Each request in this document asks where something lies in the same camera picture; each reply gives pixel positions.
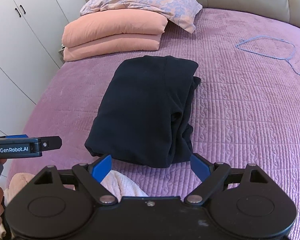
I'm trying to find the navy jacket with white stripes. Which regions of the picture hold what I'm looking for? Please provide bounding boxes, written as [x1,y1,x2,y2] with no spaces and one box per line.
[85,56,200,168]

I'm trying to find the pink quilted bedspread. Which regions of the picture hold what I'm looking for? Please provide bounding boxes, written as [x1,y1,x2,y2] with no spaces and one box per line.
[8,8,300,239]

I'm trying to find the pink folded duvet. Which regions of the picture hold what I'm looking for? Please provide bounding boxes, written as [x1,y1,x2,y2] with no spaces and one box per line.
[62,9,168,62]

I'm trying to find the purple floral pillow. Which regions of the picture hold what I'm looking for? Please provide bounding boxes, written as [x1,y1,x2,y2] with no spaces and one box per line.
[80,0,203,33]

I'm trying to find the white wardrobe with black handles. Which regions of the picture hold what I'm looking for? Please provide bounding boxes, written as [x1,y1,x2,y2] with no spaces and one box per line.
[0,0,87,143]

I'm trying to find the blue wire clothes hanger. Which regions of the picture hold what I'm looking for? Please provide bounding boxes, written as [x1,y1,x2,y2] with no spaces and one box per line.
[235,35,300,76]

